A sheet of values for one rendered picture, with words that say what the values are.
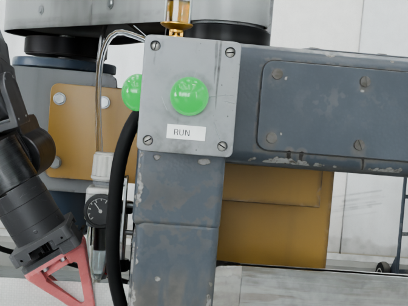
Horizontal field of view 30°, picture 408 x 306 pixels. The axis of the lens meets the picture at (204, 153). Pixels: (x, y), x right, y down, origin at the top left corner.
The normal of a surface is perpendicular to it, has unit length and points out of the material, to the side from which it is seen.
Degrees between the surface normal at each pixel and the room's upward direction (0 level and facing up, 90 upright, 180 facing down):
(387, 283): 90
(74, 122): 90
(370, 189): 91
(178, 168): 90
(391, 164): 101
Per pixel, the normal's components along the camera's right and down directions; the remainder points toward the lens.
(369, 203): 0.05, 0.06
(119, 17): -0.74, -0.03
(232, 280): 0.32, 0.07
